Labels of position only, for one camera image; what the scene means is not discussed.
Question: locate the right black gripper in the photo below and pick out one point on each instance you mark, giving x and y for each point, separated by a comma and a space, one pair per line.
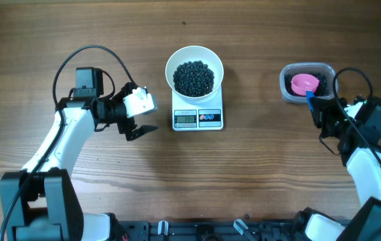
320, 112

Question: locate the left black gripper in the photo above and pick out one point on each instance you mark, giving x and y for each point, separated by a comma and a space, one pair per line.
125, 126

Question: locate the pink scoop blue handle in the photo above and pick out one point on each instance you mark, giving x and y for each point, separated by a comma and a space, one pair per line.
305, 85

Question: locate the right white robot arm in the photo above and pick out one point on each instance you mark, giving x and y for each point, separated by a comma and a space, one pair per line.
358, 128

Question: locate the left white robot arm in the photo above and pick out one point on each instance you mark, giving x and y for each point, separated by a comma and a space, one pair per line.
39, 201

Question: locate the white digital kitchen scale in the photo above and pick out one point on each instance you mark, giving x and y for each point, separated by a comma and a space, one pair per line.
203, 116

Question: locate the black beans in bowl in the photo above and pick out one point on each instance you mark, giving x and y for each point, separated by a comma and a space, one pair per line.
193, 79

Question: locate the white paper bowl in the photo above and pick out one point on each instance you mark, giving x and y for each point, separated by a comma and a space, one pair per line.
190, 54

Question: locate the black beans in container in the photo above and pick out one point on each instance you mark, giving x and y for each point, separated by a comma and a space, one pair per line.
321, 90

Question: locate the clear plastic bean container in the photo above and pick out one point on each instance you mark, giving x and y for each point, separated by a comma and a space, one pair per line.
302, 68

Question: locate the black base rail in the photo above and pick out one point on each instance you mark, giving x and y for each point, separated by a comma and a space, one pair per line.
164, 230

